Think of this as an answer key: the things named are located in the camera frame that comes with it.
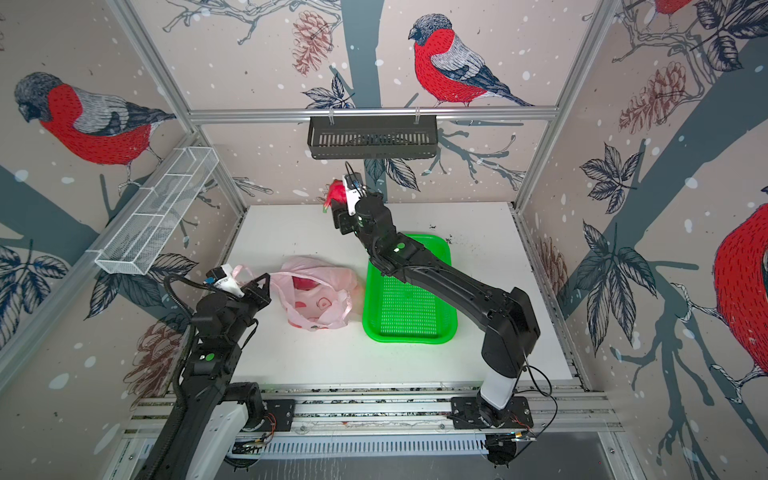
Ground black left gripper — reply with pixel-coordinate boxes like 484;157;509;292
225;271;271;344

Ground red dragon fruit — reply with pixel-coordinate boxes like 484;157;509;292
323;179;347;212

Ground pink plastic fruit bag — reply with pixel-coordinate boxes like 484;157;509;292
269;256;364;331

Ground green plastic basket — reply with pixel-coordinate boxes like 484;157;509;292
362;264;458;345

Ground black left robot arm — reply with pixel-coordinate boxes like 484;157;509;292
137;273;271;479

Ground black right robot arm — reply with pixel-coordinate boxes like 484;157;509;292
327;193;540;423

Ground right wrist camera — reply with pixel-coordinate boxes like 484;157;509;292
342;172;367;216

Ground black hanging wall basket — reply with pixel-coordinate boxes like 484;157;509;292
307;115;438;160

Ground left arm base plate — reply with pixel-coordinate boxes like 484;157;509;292
259;398;296;433

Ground white wire mesh shelf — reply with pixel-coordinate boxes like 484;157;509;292
95;146;219;275

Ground aluminium rail frame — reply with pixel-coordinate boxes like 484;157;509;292
122;383;625;460

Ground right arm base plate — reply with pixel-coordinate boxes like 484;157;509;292
447;395;534;430

